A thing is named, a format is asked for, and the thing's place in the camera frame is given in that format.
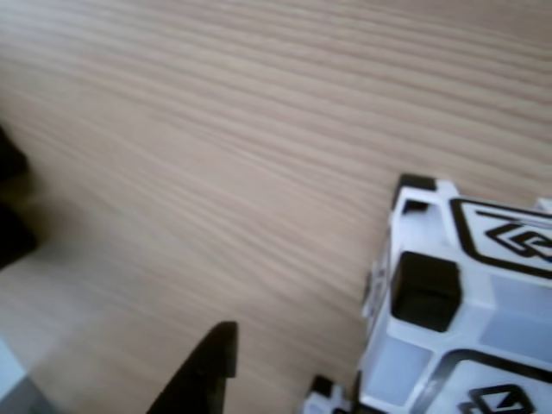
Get white cube crossed-lines symbol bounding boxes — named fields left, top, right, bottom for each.
left=301, top=373, right=361, bottom=414

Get white cube double-diamond symbol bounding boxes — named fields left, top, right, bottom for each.
left=360, top=172, right=552, bottom=414

